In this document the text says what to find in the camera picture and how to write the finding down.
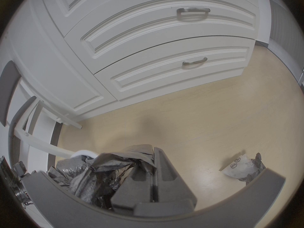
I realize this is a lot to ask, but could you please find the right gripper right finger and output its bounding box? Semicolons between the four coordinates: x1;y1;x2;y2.
154;147;197;210

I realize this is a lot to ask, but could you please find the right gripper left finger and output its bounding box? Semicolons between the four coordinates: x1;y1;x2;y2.
110;162;155;214

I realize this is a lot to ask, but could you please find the black plastic bag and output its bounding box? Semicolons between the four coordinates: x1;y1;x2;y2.
47;144;157;209

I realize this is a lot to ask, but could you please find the white trash bin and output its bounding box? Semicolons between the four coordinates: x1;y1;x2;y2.
71;149;98;160

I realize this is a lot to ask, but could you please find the clear printed wrapper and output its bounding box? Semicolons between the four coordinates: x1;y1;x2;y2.
220;152;257;180

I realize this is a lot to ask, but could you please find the white wardrobe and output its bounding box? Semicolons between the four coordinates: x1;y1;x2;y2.
5;0;272;126

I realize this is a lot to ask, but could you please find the grey cushioned white chair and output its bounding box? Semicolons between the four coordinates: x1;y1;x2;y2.
0;61;82;161

